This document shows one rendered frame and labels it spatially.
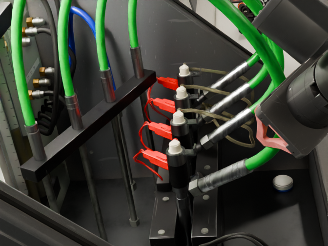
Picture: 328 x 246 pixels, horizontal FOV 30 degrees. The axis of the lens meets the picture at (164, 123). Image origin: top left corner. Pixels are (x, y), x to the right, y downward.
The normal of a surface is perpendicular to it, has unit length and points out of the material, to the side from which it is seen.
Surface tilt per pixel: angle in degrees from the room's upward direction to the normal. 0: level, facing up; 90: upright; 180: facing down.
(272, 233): 0
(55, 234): 43
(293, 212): 0
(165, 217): 0
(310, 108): 104
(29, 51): 90
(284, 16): 77
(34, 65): 90
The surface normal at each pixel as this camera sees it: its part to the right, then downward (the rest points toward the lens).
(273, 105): 0.28, -0.32
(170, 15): -0.08, 0.52
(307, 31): -0.25, 0.32
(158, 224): -0.13, -0.85
